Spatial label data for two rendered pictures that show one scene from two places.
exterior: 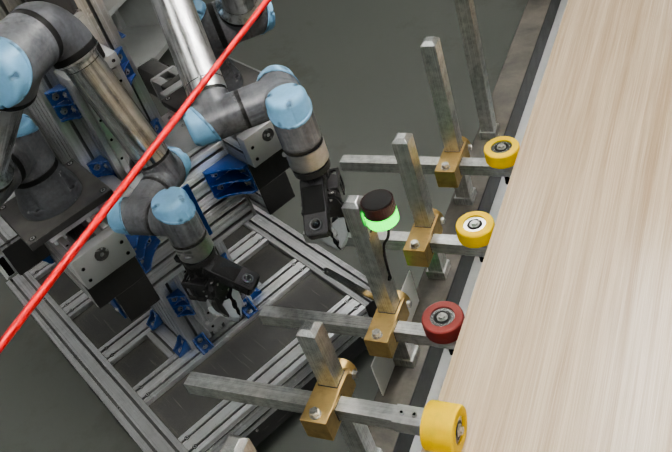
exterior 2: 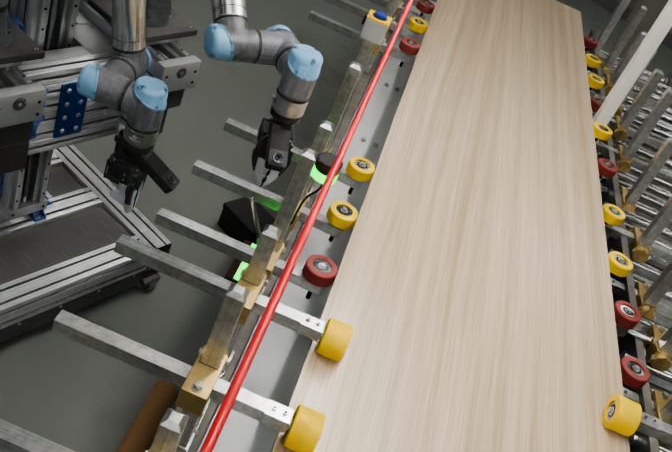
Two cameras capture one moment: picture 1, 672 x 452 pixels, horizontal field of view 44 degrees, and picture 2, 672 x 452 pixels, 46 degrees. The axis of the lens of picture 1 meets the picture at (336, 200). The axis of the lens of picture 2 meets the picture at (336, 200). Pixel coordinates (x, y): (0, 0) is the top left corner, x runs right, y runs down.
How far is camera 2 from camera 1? 0.77 m
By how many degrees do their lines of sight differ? 28
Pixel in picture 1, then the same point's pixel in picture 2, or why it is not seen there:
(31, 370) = not seen: outside the picture
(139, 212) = (118, 85)
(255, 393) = (185, 269)
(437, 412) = (340, 326)
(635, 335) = (452, 322)
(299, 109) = (316, 69)
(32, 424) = not seen: outside the picture
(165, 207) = (152, 91)
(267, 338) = (50, 246)
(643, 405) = (457, 366)
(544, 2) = (366, 77)
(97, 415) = not seen: outside the picture
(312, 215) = (276, 150)
